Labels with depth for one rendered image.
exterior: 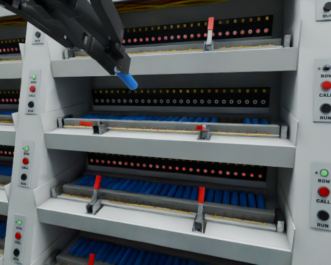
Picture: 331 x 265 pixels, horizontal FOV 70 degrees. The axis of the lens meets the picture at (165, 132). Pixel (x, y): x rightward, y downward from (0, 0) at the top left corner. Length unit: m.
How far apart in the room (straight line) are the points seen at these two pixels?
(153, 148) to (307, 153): 0.31
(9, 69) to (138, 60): 0.41
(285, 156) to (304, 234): 0.15
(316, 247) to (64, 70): 0.70
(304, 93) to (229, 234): 0.32
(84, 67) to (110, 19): 0.38
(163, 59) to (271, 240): 0.45
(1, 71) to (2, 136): 0.20
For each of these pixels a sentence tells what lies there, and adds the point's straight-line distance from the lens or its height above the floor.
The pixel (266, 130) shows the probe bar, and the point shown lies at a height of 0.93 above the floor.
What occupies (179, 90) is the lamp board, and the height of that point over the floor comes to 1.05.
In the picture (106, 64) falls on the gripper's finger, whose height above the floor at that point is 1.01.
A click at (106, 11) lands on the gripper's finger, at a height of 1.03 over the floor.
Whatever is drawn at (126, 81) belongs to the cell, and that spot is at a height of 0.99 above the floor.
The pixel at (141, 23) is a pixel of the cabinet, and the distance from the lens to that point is 0.88.
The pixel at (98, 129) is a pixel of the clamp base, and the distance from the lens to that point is 0.63.
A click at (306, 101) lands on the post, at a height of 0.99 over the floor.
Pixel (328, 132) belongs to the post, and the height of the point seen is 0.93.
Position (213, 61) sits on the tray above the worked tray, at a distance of 0.55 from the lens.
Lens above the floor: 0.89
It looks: 3 degrees up
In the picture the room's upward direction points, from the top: 4 degrees clockwise
